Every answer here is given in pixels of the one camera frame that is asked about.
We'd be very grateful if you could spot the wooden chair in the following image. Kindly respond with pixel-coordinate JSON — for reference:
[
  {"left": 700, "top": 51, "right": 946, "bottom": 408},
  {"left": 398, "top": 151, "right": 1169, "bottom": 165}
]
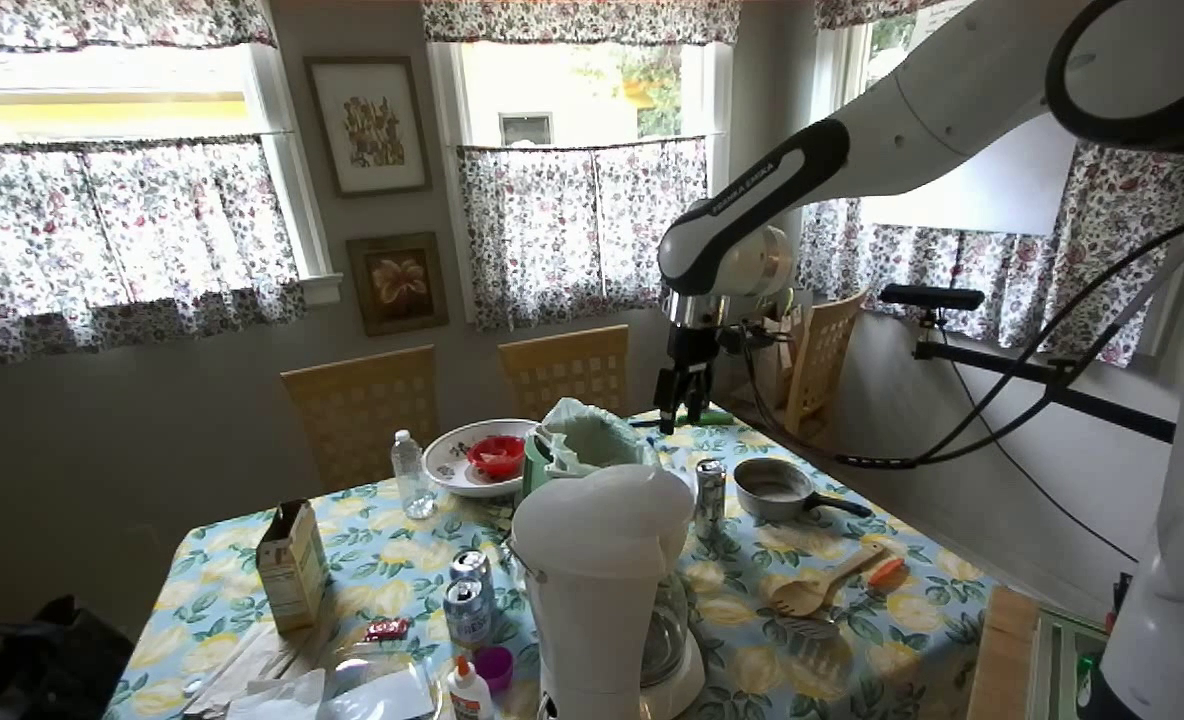
[
  {"left": 501, "top": 326, "right": 628, "bottom": 417},
  {"left": 783, "top": 295, "right": 865, "bottom": 435},
  {"left": 282, "top": 345, "right": 441, "bottom": 491}
]

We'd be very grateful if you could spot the lemon print tablecloth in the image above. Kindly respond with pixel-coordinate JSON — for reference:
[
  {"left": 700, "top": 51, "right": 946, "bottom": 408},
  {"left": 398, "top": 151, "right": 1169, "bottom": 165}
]
[{"left": 105, "top": 419, "right": 991, "bottom": 720}]

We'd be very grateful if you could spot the white plate with red bowl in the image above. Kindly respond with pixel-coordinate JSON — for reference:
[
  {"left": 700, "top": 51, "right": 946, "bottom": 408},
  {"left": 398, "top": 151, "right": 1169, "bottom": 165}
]
[{"left": 424, "top": 417, "right": 538, "bottom": 499}]

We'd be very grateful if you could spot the framed flower picture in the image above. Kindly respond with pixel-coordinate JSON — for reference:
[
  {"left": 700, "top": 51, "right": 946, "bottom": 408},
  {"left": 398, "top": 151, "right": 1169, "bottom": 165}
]
[{"left": 347, "top": 232, "right": 449, "bottom": 336}]

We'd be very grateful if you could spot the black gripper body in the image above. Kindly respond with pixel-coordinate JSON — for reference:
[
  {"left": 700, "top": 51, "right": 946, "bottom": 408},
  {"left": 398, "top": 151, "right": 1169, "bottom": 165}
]
[{"left": 669, "top": 295, "right": 720, "bottom": 400}]

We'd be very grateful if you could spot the wooden slotted spoon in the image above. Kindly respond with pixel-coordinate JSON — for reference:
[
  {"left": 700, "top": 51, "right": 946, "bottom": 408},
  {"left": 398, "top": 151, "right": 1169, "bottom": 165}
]
[{"left": 769, "top": 548, "right": 886, "bottom": 621}]

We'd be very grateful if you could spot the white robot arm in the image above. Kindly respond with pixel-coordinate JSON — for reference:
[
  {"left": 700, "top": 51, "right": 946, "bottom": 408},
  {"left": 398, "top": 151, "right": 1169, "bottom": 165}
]
[{"left": 658, "top": 0, "right": 1184, "bottom": 720}]

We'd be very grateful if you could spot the brown paper carton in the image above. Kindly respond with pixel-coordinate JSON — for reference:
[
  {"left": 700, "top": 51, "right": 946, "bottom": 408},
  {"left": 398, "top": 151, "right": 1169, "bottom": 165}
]
[{"left": 255, "top": 499, "right": 334, "bottom": 637}]

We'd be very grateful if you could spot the blue silver can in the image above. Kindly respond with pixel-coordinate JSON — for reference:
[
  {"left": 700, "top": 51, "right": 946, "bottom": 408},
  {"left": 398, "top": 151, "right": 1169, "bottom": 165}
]
[{"left": 445, "top": 580, "right": 497, "bottom": 648}]

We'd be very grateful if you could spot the framed botanical picture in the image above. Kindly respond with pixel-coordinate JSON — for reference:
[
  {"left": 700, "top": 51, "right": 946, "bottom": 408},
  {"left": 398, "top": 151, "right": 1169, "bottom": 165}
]
[{"left": 309, "top": 57, "right": 430, "bottom": 198}]

